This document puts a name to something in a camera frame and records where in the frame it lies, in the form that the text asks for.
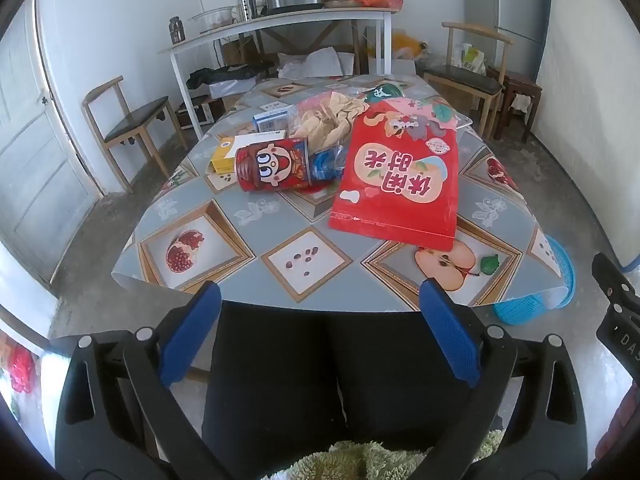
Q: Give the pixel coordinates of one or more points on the blue plastic basket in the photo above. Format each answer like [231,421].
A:
[530,305]

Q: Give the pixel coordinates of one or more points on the white mattress blue edge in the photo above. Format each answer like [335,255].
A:
[590,110]

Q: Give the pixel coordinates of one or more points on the white door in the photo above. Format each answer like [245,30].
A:
[35,160]

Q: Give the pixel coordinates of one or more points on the black box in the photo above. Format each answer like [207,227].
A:
[200,110]

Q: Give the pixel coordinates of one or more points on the silver refrigerator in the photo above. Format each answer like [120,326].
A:
[522,0]

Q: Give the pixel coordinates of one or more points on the dark glass jar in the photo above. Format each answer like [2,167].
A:
[177,30]

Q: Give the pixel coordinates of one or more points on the blue white box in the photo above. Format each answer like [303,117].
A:
[270,119]

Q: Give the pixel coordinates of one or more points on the wooden chair black seat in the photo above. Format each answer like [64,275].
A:
[465,77]
[135,120]

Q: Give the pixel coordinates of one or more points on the blue plastic wrapper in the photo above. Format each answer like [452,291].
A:
[327,165]

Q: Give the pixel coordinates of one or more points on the silver thermos bottle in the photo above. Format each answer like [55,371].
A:
[242,7]

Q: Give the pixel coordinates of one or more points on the black bag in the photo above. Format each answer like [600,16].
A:
[225,74]

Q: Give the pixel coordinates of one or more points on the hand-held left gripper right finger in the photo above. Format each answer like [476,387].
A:
[450,332]

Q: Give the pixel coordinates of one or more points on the green fleece garment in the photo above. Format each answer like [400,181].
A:
[360,462]

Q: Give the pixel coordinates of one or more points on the clear glass bowl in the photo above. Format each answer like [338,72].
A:
[212,17]

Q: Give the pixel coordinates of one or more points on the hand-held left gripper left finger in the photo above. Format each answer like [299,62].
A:
[192,330]

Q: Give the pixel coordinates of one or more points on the fruit print tablecloth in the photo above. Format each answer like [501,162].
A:
[280,220]

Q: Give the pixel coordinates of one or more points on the white plastic bags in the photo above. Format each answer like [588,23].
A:
[315,62]

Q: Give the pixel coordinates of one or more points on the red patterned cloth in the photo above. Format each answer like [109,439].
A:
[20,365]

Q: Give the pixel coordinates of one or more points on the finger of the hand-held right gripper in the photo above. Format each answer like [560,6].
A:
[620,330]

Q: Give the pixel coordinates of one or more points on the yellow white box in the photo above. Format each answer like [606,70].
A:
[222,157]

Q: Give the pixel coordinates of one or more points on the brown paper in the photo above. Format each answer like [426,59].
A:
[335,120]

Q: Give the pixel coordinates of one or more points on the white side table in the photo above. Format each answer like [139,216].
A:
[280,17]

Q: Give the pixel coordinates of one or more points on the yellow soft toy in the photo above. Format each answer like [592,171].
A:
[407,45]

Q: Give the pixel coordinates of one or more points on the white green bag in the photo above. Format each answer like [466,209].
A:
[472,60]

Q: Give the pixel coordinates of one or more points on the dark wooden stool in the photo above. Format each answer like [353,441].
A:
[515,85]

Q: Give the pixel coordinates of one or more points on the large red snack bag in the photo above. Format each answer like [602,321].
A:
[400,185]

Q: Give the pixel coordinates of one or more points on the person's black trousers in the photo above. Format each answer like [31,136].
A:
[300,370]

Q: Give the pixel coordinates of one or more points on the red cartoon can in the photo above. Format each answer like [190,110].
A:
[270,165]

